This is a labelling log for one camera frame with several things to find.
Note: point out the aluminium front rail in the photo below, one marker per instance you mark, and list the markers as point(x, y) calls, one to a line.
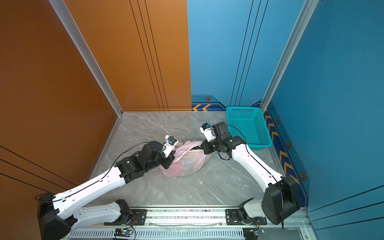
point(198, 223)

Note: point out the right small circuit board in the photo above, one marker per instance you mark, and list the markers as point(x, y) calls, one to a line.
point(252, 233)

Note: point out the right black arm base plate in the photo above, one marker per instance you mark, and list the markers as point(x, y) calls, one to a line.
point(239, 217)

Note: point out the left aluminium corner post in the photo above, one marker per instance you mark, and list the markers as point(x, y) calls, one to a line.
point(74, 32)

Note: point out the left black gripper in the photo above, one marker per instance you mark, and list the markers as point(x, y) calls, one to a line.
point(169, 159)

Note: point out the left green circuit board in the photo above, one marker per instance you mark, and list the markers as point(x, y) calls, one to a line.
point(124, 234)

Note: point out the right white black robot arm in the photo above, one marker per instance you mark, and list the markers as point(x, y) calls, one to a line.
point(281, 194)

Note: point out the teal plastic mesh basket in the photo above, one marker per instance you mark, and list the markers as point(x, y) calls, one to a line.
point(249, 124)

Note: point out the aluminium corner post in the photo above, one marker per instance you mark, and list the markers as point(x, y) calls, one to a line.
point(74, 32)
point(302, 21)

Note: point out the pink plastic bag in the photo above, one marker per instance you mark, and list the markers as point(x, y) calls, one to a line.
point(189, 158)

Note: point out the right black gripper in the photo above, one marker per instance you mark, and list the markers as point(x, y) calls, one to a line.
point(205, 145)

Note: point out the right aluminium corner post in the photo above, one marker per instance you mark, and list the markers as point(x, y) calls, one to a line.
point(302, 21)

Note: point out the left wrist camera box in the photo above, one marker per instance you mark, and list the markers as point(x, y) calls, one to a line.
point(169, 145)

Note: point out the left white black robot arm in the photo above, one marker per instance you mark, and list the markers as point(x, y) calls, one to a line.
point(59, 214)

